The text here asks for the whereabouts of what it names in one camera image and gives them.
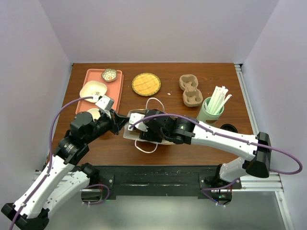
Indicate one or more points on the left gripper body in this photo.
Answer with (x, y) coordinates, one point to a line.
(107, 123)

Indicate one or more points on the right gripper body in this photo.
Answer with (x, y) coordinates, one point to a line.
(150, 134)

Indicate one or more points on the brown paper bag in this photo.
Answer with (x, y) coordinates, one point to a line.
(134, 135)

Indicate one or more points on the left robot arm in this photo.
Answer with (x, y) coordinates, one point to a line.
(46, 195)

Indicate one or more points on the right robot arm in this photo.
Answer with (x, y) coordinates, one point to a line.
(254, 154)

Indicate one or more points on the stack of paper cups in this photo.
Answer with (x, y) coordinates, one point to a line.
(95, 112)

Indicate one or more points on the cream square plate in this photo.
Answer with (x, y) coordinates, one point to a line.
(93, 89)

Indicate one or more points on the yellow woven coaster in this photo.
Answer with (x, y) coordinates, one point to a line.
(146, 84)

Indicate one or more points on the small patterned dish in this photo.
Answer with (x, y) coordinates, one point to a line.
(109, 75)

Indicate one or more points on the cardboard cup carrier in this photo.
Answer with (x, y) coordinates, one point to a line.
(192, 96)

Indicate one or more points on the green straw holder cup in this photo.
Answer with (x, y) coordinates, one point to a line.
(206, 117)

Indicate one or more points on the stack of black lids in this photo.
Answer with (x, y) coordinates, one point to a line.
(229, 127)

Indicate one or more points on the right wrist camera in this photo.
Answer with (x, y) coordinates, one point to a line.
(135, 117)

